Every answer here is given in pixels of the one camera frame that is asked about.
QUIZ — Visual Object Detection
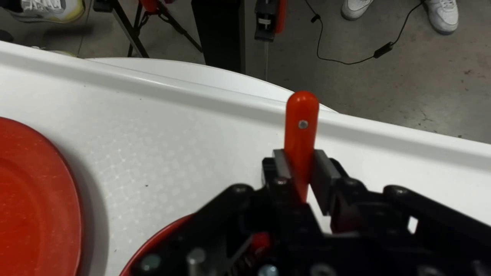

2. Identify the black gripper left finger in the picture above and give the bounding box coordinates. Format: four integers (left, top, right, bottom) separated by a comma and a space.
132, 149, 321, 276

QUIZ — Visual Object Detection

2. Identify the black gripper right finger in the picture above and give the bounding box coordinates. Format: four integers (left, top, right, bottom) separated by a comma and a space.
312, 149, 491, 276

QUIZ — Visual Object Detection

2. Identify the red handled metal spoon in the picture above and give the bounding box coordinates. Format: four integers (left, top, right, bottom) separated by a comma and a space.
284, 91, 321, 206

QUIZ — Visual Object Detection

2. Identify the red plate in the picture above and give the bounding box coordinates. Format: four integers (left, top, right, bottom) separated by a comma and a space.
0, 116, 85, 276

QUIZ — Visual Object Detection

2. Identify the white sneaker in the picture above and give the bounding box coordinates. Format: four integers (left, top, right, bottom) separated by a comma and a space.
341, 0, 381, 22
422, 0, 461, 36

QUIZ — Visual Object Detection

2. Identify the black floor stand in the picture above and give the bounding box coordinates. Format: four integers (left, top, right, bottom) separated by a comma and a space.
91, 0, 206, 59

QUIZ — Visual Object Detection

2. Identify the black floor cable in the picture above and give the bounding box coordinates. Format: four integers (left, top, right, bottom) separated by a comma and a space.
306, 0, 427, 67

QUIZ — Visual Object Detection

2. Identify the black table pedestal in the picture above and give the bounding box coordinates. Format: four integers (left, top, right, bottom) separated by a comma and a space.
190, 0, 247, 67

